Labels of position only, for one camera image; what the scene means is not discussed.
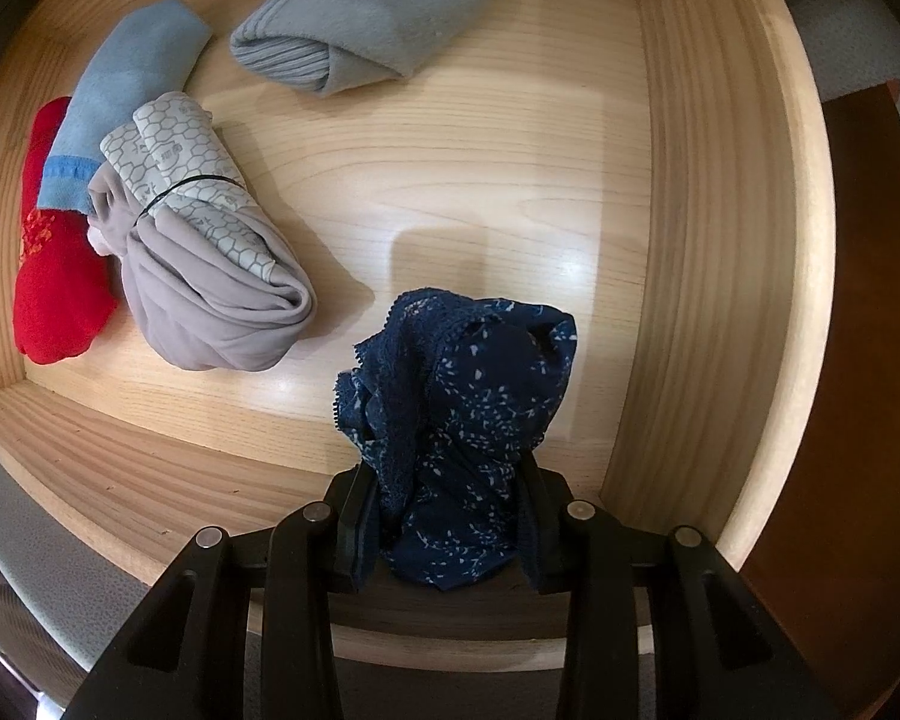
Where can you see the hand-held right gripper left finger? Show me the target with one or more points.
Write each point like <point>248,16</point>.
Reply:
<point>360,540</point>

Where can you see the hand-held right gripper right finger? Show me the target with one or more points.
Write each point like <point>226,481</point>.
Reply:
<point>540,540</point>

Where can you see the navy floral underwear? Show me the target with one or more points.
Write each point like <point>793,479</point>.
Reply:
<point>480,405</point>

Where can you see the pale lilac underwear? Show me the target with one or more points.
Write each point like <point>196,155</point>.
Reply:
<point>210,300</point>

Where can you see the wooden drawer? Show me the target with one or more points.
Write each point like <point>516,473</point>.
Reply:
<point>495,165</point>

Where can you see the red underwear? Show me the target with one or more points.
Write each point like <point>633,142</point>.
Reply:
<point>52,300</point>

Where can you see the light blue sock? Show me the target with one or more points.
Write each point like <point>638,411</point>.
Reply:
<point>120,90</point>

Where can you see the grey sock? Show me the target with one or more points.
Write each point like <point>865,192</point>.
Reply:
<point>360,15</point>

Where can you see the black elastic band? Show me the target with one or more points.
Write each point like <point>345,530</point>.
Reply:
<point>195,181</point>

